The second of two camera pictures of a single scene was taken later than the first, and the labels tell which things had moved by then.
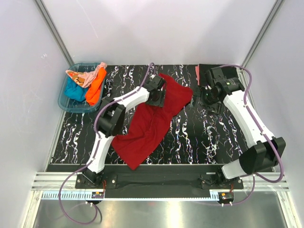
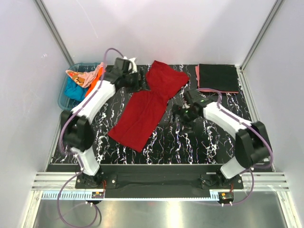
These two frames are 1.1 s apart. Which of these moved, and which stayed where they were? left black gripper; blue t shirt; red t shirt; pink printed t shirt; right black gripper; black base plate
Moved: red t shirt; right black gripper; left black gripper
Stayed: pink printed t shirt; blue t shirt; black base plate
